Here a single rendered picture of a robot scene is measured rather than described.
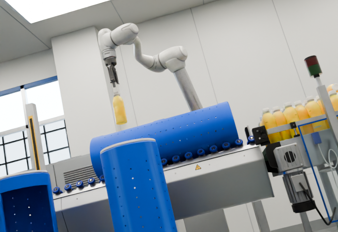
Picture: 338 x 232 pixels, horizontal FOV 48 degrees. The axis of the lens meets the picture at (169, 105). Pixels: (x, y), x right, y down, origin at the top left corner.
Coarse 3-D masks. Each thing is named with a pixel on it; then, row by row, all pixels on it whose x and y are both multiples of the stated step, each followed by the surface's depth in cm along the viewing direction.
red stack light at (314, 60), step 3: (312, 57) 193; (315, 57) 194; (306, 60) 195; (309, 60) 194; (312, 60) 193; (315, 60) 193; (306, 63) 195; (309, 63) 194; (312, 63) 193; (315, 63) 193; (318, 63) 193; (306, 66) 196
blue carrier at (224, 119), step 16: (192, 112) 229; (208, 112) 224; (224, 112) 221; (144, 128) 229; (160, 128) 225; (176, 128) 223; (192, 128) 221; (208, 128) 219; (224, 128) 218; (96, 144) 230; (112, 144) 227; (160, 144) 222; (176, 144) 221; (192, 144) 221; (208, 144) 221; (96, 160) 226
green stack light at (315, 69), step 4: (316, 64) 192; (308, 68) 194; (312, 68) 192; (316, 68) 192; (320, 68) 193; (308, 72) 195; (312, 72) 192; (316, 72) 191; (320, 72) 192; (312, 76) 195
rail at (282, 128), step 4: (336, 112) 203; (316, 116) 205; (320, 116) 204; (324, 116) 204; (300, 120) 205; (304, 120) 205; (308, 120) 205; (312, 120) 204; (288, 124) 206; (296, 124) 205; (300, 124) 205; (272, 128) 207; (276, 128) 207; (280, 128) 206; (284, 128) 206; (288, 128) 206; (268, 132) 207; (272, 132) 206; (276, 132) 206
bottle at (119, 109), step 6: (114, 96) 241; (120, 96) 240; (114, 102) 237; (120, 102) 237; (114, 108) 237; (120, 108) 236; (114, 114) 238; (120, 114) 235; (120, 120) 234; (126, 120) 236
